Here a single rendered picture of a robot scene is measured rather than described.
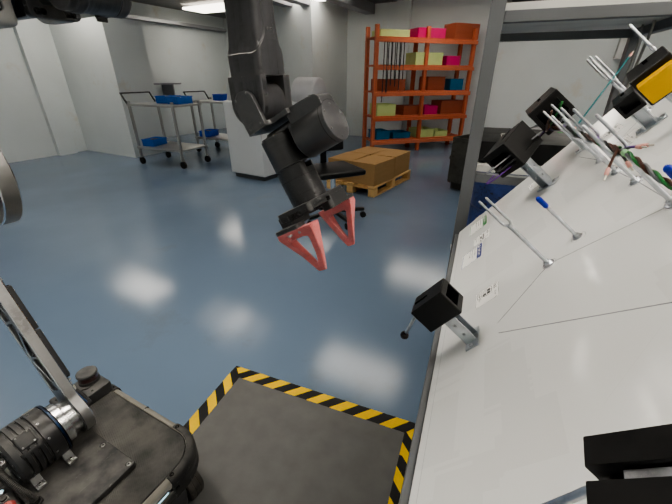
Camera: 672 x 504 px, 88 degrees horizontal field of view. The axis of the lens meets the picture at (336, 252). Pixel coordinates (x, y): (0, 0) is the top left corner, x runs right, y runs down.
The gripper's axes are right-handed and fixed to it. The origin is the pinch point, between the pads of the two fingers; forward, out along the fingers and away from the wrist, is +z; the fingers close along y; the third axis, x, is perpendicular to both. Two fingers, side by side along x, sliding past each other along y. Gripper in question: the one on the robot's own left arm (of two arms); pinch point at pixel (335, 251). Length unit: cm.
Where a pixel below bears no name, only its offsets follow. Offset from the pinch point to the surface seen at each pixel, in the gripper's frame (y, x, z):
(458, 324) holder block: 2.3, -12.9, 17.3
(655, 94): 23.4, -43.7, -1.3
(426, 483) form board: -18.5, -10.7, 24.2
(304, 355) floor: 70, 100, 63
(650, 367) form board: -12.6, -33.0, 14.8
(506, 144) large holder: 39.3, -22.9, -1.1
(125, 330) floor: 39, 188, 14
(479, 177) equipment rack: 66, -10, 8
